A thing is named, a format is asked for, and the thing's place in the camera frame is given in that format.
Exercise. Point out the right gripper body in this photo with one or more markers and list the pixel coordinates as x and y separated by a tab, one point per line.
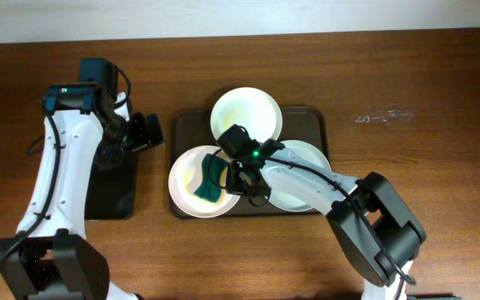
237	184

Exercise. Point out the green and yellow sponge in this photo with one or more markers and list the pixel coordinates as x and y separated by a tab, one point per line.
209	188

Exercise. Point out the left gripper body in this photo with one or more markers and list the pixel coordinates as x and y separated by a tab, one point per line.
141	132

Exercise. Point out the cream white plate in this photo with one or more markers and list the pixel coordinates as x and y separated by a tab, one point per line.
250	108

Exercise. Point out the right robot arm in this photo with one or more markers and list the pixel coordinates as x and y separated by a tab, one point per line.
374	227

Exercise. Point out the pink plate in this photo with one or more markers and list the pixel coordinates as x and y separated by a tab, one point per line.
186	175

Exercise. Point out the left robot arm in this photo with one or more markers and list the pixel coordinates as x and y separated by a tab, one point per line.
90	157

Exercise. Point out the light blue plate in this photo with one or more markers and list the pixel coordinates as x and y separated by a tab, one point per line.
306	154

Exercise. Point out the brown serving tray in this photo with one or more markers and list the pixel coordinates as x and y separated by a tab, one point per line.
191	128

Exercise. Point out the black plastic tray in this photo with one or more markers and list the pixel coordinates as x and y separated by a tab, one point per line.
111	189

